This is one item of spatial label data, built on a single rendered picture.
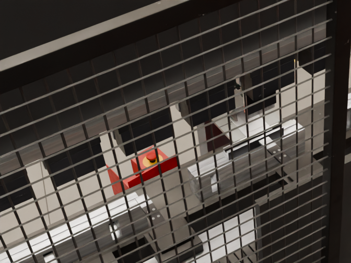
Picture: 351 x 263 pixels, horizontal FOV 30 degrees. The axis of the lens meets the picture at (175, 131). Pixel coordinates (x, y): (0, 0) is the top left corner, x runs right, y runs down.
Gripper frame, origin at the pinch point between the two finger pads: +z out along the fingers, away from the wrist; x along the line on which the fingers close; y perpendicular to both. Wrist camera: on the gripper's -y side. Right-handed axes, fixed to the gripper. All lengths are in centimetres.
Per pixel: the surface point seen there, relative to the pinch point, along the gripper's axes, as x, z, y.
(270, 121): 5.7, 5.1, 4.9
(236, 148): -9.4, 8.7, 8.9
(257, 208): -30, 17, 69
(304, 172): 0.3, 20.4, 28.0
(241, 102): 2.8, -3.9, -5.7
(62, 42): -63, -16, 133
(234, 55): -18, -15, 57
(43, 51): -66, -16, 133
